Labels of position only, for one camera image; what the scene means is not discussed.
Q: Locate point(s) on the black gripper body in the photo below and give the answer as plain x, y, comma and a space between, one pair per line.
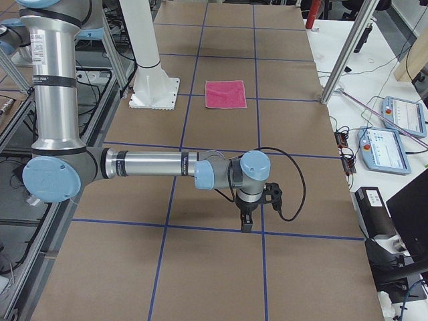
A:
245, 208

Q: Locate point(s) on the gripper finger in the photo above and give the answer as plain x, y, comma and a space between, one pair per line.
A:
246, 226

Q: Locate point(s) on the pink towel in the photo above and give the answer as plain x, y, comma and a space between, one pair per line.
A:
225, 95

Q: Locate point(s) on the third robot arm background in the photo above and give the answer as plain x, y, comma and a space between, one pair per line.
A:
15, 37

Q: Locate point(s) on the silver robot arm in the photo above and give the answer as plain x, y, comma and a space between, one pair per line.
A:
62, 164

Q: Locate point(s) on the black box with label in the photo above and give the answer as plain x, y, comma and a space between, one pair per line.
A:
375, 217

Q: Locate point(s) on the near teach pendant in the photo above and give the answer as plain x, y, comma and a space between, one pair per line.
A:
383, 151

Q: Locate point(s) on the teach pendant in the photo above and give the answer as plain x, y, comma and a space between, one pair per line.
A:
407, 114
383, 151

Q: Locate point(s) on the long reacher stick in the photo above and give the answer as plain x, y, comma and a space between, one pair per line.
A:
401, 130

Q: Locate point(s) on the black monitor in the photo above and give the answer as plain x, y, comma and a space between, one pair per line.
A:
408, 210

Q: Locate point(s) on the far teach pendant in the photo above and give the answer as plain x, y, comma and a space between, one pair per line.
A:
407, 114

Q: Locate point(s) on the red cylinder bottle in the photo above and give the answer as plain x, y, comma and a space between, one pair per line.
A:
313, 13

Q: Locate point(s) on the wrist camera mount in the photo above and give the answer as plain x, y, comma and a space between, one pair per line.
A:
272, 194

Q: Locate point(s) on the aluminium frame post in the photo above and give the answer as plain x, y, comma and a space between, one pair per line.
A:
359, 25

